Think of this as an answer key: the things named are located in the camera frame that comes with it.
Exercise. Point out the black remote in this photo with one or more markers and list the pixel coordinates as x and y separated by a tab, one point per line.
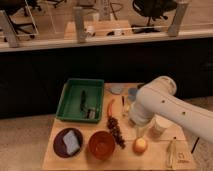
140	85

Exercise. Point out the grey post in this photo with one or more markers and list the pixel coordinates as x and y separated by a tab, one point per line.
174	28
8	30
79	24

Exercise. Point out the orange carrot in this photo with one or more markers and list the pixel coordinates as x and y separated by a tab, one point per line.
109	108

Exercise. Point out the blue-grey cup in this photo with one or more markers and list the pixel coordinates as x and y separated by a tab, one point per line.
132	93

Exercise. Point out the grey post left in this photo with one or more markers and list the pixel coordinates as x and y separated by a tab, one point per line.
8	30

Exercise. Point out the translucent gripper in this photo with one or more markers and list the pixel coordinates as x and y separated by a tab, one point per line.
140	131

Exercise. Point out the yellow-red apple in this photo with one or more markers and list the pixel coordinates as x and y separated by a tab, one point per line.
140	145

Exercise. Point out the red bowl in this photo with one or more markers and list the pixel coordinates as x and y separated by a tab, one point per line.
101	145

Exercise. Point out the green plastic tray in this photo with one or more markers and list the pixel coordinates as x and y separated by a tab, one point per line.
69	105

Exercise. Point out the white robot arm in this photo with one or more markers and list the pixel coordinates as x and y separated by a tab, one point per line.
157	97

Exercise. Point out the small block in tray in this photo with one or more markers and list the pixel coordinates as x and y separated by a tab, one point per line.
91	114

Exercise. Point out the grey post right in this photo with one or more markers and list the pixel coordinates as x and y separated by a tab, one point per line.
174	28

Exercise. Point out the clear plastic container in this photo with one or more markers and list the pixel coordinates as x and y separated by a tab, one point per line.
160	125

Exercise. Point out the black knife in tray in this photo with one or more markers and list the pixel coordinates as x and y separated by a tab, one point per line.
83	101

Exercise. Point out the grey-blue sponge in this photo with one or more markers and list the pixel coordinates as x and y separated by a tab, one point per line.
71	142

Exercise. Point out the bunch of dark grapes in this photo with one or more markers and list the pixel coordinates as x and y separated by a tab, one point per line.
114	129

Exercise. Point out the grey post middle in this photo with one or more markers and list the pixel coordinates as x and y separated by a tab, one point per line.
79	24

